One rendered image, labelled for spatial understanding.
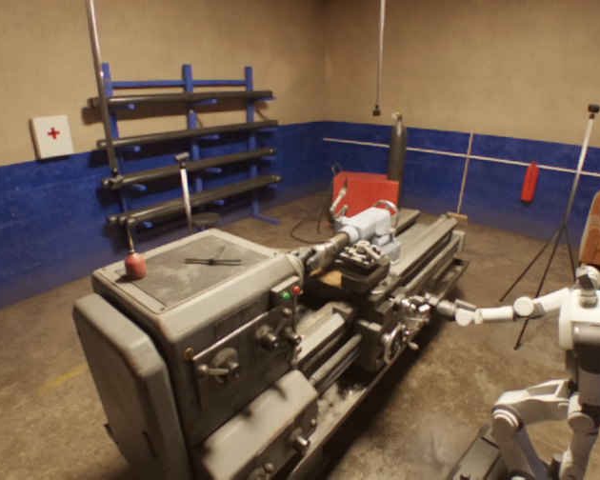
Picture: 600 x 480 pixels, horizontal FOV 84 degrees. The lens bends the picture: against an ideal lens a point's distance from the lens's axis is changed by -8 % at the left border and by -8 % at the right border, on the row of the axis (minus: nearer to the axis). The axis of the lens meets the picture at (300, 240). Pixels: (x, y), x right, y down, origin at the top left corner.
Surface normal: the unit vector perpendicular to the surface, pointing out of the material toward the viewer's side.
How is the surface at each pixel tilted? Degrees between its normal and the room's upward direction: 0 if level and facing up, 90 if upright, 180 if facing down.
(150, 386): 90
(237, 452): 32
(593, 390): 87
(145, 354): 46
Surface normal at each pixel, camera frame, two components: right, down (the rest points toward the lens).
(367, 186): -0.33, 0.37
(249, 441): 0.41, -0.65
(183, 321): 0.55, -0.47
